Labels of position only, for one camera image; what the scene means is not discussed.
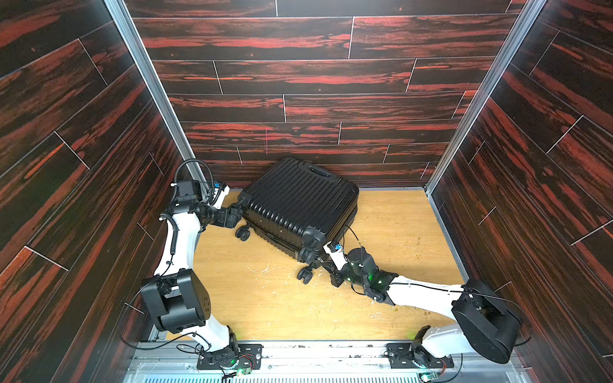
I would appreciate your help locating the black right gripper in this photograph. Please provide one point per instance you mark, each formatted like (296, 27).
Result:
(328, 262)

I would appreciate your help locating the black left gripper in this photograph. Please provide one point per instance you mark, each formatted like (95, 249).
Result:
(231, 221)

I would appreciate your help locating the black hard-shell suitcase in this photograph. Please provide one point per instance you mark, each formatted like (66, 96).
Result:
(299, 207)

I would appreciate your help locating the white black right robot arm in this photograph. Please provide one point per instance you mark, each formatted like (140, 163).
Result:
(484, 323)

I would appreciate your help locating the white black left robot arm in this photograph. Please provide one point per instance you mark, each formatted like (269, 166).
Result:
(174, 297)

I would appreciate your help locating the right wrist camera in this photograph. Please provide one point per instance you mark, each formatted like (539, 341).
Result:
(336, 253)

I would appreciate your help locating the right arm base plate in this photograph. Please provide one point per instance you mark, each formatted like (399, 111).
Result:
(407, 355)

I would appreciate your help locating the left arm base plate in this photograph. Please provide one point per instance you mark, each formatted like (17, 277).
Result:
(238, 357)

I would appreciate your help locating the aluminium front frame rail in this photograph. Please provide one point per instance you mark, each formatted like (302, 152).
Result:
(292, 361)

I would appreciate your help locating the aluminium left corner post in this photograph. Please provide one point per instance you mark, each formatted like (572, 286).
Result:
(129, 33)

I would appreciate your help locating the aluminium corner post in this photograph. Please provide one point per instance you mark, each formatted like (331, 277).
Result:
(517, 35)
(129, 33)

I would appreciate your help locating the aluminium right corner post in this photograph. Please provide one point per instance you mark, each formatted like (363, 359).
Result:
(517, 35)

